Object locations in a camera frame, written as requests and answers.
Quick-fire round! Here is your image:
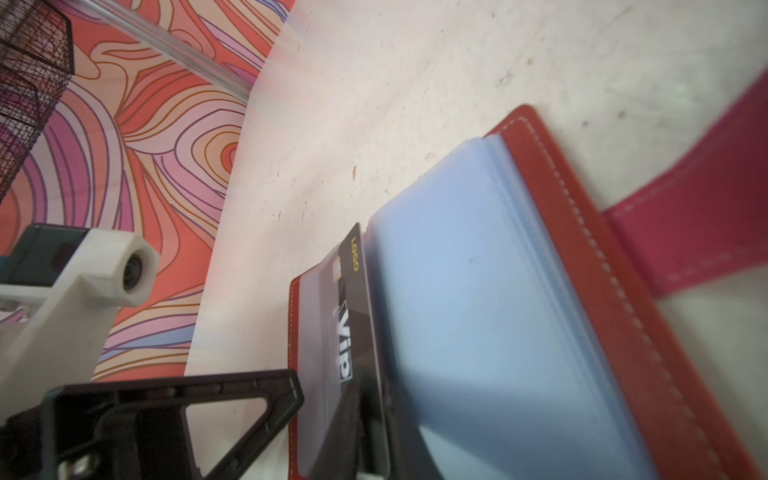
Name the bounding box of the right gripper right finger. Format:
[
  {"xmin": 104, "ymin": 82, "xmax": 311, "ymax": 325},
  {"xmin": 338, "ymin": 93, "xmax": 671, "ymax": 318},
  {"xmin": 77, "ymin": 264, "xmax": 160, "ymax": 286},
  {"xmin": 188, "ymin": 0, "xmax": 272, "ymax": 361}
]
[{"xmin": 383, "ymin": 380, "xmax": 442, "ymax": 480}]

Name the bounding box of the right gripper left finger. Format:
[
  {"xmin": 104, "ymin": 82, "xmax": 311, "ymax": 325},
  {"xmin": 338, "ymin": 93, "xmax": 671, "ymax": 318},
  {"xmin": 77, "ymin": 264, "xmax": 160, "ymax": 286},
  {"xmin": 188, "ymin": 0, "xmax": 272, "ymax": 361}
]
[{"xmin": 308, "ymin": 383, "xmax": 362, "ymax": 480}]

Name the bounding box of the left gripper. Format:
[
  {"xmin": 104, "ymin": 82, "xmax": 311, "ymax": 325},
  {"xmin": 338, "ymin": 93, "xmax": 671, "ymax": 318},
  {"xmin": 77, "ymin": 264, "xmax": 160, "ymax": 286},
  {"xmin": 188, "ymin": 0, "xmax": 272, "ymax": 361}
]
[{"xmin": 1, "ymin": 383, "xmax": 120, "ymax": 479}]

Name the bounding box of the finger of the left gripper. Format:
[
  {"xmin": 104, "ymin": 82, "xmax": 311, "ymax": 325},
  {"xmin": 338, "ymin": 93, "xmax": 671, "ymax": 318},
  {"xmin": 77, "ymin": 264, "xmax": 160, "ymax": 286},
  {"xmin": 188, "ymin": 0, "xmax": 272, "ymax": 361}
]
[{"xmin": 101, "ymin": 369, "xmax": 304, "ymax": 479}]

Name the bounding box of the black VIP card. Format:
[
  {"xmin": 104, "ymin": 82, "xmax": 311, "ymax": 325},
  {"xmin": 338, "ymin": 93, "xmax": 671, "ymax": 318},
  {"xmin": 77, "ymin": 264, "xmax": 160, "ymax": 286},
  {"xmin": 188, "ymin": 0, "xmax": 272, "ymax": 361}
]
[{"xmin": 308, "ymin": 223, "xmax": 391, "ymax": 480}]

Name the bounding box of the red leather card holder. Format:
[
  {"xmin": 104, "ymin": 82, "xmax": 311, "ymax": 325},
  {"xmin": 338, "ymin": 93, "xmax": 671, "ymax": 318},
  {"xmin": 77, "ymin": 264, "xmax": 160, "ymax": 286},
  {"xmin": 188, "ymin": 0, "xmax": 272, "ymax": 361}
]
[{"xmin": 288, "ymin": 77, "xmax": 767, "ymax": 479}]

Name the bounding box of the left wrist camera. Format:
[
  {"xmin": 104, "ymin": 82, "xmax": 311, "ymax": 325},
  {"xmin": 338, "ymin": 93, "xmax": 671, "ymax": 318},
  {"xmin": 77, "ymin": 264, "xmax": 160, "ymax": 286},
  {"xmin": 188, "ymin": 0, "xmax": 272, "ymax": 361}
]
[{"xmin": 1, "ymin": 223, "xmax": 160, "ymax": 420}]

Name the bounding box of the black wire basket left wall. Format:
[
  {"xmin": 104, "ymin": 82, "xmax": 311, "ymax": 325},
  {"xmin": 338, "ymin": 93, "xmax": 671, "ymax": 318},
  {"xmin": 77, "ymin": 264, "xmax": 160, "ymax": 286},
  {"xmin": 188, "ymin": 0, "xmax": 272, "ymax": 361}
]
[{"xmin": 1, "ymin": 0, "xmax": 75, "ymax": 196}]

